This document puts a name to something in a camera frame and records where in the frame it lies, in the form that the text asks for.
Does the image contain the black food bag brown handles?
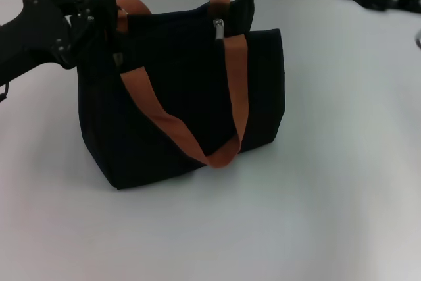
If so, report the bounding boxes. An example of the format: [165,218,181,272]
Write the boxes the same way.
[77,0,285,192]

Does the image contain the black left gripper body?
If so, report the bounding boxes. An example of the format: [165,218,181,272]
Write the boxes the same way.
[0,0,76,86]

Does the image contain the silver zipper pull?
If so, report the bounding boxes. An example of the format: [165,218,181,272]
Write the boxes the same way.
[213,18,225,42]

